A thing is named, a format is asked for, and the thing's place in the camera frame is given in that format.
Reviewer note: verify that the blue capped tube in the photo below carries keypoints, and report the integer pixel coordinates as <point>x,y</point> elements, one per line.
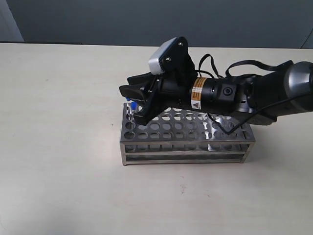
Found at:
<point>133,107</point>
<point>129,114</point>

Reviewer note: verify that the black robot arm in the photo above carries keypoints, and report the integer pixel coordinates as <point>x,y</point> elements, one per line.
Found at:
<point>286,89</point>

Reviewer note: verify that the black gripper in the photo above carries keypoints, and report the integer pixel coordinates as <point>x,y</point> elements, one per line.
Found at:
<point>207,95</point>

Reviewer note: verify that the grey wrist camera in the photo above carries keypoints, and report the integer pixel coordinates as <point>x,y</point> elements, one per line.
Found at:
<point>173,56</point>

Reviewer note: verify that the stainless steel test tube rack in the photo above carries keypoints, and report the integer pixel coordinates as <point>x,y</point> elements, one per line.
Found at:
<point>182,137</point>

